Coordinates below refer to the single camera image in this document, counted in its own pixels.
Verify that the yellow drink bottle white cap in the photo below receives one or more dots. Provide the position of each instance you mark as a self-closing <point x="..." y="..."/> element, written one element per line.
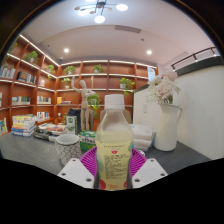
<point x="114" y="146"/>

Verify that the ceiling air vent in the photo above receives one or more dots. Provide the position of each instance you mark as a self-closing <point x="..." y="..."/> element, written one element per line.
<point x="128" y="29"/>

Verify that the white pitcher vase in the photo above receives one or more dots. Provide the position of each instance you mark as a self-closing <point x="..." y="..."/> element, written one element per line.
<point x="166" y="128"/>

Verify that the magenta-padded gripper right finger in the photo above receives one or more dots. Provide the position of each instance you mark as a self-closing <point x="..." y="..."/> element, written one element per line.
<point x="148" y="171"/>

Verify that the white geometric patterned mug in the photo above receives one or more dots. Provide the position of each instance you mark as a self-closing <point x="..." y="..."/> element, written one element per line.
<point x="67" y="149"/>

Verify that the multi-bulb ceiling lamp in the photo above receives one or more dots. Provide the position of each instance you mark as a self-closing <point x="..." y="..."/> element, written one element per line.
<point x="99" y="11"/>

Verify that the wooden artist mannequin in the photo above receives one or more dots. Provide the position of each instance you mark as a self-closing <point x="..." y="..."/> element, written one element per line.
<point x="84" y="100"/>

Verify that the white green drink carton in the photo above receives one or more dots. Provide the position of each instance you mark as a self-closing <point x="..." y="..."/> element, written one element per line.
<point x="71" y="126"/>

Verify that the white pink flower bouquet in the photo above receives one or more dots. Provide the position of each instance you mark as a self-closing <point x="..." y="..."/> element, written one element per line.
<point x="162" y="87"/>

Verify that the round recessed ceiling spotlight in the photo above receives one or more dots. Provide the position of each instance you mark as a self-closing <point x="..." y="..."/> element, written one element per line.
<point x="149" y="52"/>
<point x="66" y="50"/>

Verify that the black metal railing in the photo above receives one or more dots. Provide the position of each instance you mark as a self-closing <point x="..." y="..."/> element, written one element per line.
<point x="193" y="56"/>

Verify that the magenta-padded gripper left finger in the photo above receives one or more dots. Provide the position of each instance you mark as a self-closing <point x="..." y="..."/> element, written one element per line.
<point x="76" y="173"/>

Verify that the colourful book stack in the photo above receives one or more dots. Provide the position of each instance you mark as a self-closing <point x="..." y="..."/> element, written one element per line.
<point x="23" y="126"/>

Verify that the green tissue box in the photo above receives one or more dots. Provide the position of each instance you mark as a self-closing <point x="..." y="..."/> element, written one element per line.
<point x="87" y="140"/>

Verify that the dark magazine stack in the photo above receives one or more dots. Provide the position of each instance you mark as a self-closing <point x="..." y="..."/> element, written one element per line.
<point x="50" y="130"/>

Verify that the dark chair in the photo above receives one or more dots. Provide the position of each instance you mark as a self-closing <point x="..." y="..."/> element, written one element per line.
<point x="74" y="113"/>

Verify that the brown wooden shelf unit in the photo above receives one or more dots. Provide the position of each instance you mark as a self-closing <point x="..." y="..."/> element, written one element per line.
<point x="30" y="90"/>

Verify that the green leafy potted plant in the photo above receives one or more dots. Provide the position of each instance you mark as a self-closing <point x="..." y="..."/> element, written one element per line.
<point x="94" y="101"/>

